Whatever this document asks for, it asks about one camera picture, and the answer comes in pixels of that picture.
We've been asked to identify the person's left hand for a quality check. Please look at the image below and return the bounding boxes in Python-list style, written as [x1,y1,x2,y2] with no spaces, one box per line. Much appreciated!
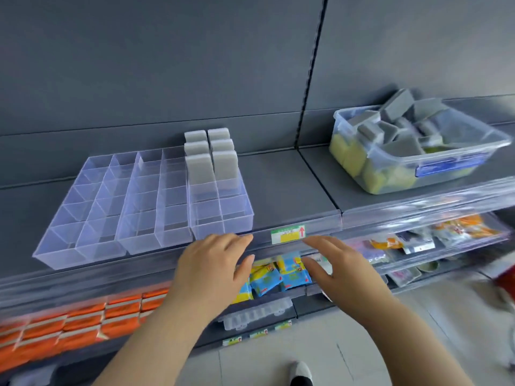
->
[172,233,256,319]

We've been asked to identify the person's right hand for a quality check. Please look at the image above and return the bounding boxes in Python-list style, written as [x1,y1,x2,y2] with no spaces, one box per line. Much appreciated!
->
[301,236,394,323]

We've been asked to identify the person's left forearm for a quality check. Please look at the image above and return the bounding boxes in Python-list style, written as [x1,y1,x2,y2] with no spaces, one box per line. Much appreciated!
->
[92,302,238,386]

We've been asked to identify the person's right forearm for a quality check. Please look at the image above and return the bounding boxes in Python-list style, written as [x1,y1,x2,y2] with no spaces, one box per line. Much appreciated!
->
[342,290,476,386]

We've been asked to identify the blue yellow packet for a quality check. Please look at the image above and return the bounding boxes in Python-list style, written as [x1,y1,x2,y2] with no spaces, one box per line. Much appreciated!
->
[280,256,313,291]
[232,281,254,304]
[249,265,282,297]

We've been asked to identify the clear compartment box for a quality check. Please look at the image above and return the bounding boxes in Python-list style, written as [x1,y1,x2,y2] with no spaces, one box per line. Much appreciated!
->
[217,296,294,332]

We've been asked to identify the green yellow price tag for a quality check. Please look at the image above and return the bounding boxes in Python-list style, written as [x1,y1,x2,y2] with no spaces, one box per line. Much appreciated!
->
[270,224,307,245]

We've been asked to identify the person's white shoe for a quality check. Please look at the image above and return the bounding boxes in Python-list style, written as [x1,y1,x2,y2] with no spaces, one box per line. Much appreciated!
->
[289,360,314,386]

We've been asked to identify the rows of grey sponges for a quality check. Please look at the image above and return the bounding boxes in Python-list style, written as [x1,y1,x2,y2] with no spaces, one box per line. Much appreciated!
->
[184,128,240,186]

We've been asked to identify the heap of assorted snack packets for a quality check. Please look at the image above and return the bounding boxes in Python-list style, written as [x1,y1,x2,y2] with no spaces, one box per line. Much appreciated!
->
[354,214,500,263]

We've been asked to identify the pile of grey yellow sponges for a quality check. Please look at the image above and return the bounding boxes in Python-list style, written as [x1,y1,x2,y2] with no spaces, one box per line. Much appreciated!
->
[329,88,480,194]

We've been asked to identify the wide clear divider tray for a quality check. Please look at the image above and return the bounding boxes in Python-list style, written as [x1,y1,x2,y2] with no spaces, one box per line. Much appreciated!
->
[32,154,140,271]

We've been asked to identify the blue bin label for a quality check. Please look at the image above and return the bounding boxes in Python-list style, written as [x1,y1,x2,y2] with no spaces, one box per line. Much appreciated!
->
[415,153,490,178]

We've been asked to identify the rows of orange packets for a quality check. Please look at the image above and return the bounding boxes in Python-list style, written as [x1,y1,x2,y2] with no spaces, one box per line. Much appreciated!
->
[0,288,170,373]

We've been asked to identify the clear plastic storage bin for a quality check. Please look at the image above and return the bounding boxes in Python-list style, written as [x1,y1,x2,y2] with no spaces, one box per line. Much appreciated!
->
[329,98,514,196]

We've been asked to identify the red object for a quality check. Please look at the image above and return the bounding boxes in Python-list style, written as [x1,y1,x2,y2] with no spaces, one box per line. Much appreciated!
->
[492,264,515,315]

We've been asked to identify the black shelf upright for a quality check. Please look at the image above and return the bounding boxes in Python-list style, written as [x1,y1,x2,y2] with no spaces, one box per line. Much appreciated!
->
[295,0,329,150]

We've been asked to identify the clear shelf front rail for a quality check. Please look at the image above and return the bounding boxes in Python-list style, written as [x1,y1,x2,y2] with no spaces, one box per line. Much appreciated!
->
[341,177,515,239]
[0,231,343,318]

